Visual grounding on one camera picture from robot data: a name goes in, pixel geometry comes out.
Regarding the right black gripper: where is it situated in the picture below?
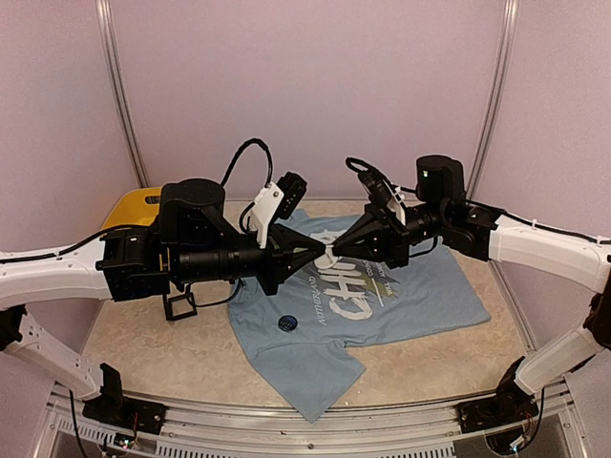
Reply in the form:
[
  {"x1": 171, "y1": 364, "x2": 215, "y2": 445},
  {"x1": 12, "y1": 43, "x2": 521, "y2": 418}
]
[{"x1": 331, "y1": 201, "x2": 448, "y2": 269}]

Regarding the round blue brooch badge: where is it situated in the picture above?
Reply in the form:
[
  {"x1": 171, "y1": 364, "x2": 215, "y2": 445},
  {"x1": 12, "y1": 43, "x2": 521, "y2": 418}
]
[{"x1": 278, "y1": 315, "x2": 298, "y2": 332}]

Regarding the light blue printed t-shirt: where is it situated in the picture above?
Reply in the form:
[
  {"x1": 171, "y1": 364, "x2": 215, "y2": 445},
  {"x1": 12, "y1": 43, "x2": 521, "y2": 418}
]
[{"x1": 227, "y1": 209, "x2": 493, "y2": 425}]

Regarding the black brooch box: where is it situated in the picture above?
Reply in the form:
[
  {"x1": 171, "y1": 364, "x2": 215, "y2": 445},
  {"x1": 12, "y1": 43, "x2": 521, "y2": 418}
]
[{"x1": 162, "y1": 291, "x2": 198, "y2": 322}]

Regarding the yellow plastic basket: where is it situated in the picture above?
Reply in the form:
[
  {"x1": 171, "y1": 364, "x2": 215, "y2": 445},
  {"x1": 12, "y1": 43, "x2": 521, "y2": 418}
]
[{"x1": 101, "y1": 187, "x2": 161, "y2": 229}]

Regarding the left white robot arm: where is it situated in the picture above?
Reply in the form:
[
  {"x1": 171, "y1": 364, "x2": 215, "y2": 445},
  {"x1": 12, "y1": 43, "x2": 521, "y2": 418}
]
[{"x1": 1, "y1": 174, "x2": 325, "y2": 425}]

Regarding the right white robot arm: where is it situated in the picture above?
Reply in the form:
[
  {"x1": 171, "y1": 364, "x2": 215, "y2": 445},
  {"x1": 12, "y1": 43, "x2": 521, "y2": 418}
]
[{"x1": 332, "y1": 155, "x2": 610, "y2": 424}]

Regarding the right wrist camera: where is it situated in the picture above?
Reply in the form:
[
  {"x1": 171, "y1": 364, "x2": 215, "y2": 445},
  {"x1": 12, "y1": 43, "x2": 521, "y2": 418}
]
[{"x1": 357, "y1": 170, "x2": 408, "y2": 227}]

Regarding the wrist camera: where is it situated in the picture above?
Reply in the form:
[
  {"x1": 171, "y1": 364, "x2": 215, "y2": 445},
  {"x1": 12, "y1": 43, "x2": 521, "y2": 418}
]
[
  {"x1": 247, "y1": 172, "x2": 307, "y2": 249},
  {"x1": 357, "y1": 170, "x2": 408, "y2": 227}
]

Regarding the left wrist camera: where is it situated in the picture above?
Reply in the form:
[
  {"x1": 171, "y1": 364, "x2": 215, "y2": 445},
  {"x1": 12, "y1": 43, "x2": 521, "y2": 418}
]
[{"x1": 247, "y1": 172, "x2": 307, "y2": 249}]

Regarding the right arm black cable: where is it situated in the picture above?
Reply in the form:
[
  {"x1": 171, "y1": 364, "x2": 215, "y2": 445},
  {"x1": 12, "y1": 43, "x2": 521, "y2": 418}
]
[{"x1": 344, "y1": 156, "x2": 611, "y2": 259}]

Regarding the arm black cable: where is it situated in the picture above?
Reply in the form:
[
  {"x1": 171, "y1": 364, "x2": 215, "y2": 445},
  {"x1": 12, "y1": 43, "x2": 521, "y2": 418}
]
[
  {"x1": 344, "y1": 156, "x2": 611, "y2": 259},
  {"x1": 0, "y1": 137, "x2": 278, "y2": 306}
]

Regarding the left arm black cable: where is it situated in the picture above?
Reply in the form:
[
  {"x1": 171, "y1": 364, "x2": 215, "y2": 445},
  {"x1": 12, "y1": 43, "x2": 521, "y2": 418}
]
[{"x1": 0, "y1": 137, "x2": 278, "y2": 306}]

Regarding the aluminium front frame rail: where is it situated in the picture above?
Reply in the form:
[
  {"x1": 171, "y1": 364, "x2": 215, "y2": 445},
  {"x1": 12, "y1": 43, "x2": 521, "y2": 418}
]
[{"x1": 32, "y1": 376, "x2": 588, "y2": 458}]

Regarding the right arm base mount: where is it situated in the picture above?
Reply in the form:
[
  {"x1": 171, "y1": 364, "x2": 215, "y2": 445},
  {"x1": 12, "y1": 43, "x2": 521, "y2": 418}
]
[{"x1": 455, "y1": 357, "x2": 544, "y2": 457}]

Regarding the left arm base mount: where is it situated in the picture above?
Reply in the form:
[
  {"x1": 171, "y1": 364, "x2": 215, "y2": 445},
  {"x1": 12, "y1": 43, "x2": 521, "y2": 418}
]
[{"x1": 83, "y1": 363, "x2": 167, "y2": 435}]

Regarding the right aluminium corner post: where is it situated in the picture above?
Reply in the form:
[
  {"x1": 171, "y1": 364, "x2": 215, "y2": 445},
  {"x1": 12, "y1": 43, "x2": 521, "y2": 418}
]
[{"x1": 467, "y1": 0, "x2": 519, "y2": 198}]

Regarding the aluminium corner post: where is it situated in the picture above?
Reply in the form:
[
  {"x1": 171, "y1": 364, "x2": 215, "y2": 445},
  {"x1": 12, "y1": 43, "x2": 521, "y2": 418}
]
[
  {"x1": 95, "y1": 0, "x2": 150, "y2": 188},
  {"x1": 467, "y1": 0, "x2": 519, "y2": 198}
]

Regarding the left aluminium corner post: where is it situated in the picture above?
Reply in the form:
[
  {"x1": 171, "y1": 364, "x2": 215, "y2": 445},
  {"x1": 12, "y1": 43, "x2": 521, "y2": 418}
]
[{"x1": 95, "y1": 0, "x2": 150, "y2": 188}]

